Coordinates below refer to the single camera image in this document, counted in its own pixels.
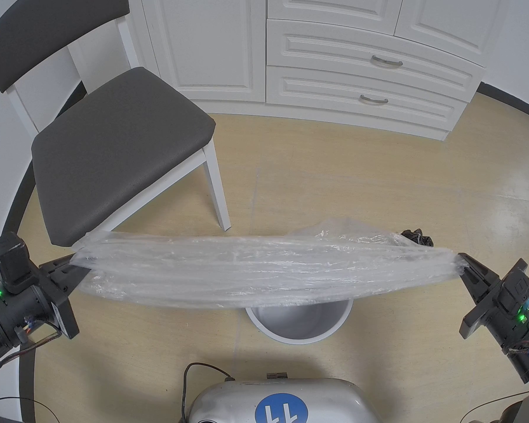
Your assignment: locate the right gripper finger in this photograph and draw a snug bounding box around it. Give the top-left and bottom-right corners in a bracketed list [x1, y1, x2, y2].
[460, 267, 490, 314]
[461, 253, 502, 285]

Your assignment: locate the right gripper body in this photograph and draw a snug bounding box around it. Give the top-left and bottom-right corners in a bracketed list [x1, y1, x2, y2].
[460, 258, 529, 355]

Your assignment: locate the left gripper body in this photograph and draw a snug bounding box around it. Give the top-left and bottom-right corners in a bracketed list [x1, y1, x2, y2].
[0, 265, 80, 339]

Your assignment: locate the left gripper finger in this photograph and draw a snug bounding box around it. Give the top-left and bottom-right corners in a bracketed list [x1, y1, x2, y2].
[53, 268, 92, 298]
[39, 256, 78, 278]

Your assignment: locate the clear plastic bag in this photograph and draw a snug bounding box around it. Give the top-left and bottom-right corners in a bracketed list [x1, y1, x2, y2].
[70, 219, 470, 311]

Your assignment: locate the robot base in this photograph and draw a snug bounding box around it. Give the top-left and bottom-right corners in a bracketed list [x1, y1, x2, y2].
[190, 372, 376, 423]

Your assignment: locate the crumpled black plastic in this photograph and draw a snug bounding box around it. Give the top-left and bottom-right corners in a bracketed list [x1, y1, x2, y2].
[401, 228, 436, 248]

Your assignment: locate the white trash bin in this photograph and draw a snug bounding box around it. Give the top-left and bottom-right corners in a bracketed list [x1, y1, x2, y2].
[245, 298, 354, 345]

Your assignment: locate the white chair dark grey seat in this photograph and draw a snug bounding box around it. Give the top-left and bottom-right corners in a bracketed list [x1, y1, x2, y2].
[0, 0, 232, 248]

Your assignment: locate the white wardrobe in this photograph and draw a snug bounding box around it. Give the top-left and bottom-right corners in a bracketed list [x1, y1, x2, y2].
[123, 0, 512, 142]

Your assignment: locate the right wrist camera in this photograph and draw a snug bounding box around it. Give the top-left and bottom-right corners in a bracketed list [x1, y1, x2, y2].
[498, 269, 529, 325]

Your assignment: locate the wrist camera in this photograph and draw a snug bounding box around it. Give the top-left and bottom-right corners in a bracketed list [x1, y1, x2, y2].
[498, 269, 529, 325]
[0, 232, 41, 294]

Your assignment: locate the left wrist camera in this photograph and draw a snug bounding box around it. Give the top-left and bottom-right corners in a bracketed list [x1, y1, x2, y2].
[0, 232, 41, 294]

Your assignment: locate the black cable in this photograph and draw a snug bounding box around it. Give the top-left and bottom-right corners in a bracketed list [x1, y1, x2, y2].
[182, 362, 235, 423]
[0, 396, 60, 423]
[463, 390, 529, 423]

